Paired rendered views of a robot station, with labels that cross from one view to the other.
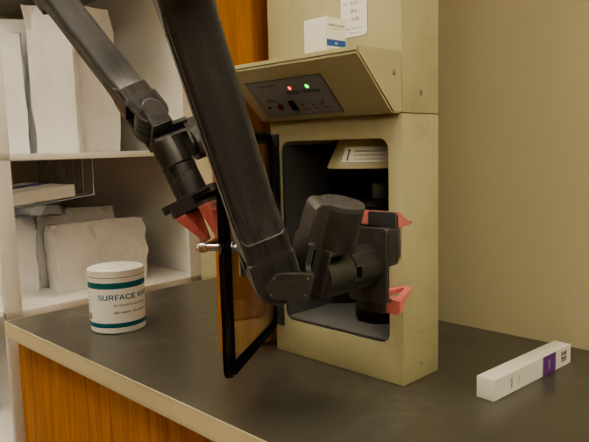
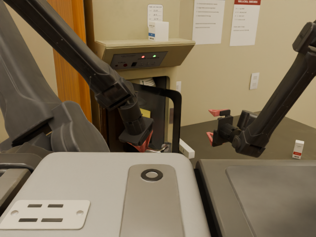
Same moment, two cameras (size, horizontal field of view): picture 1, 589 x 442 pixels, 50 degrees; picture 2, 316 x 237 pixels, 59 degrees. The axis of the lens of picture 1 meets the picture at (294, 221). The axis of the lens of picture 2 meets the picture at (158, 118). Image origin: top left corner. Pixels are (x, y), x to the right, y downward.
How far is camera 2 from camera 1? 1.21 m
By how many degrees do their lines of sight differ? 72
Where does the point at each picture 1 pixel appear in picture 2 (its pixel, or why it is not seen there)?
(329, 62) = (178, 47)
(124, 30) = not seen: outside the picture
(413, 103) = not seen: hidden behind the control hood
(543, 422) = (211, 155)
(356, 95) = (173, 59)
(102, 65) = (90, 56)
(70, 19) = (52, 14)
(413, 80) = not seen: hidden behind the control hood
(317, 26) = (163, 26)
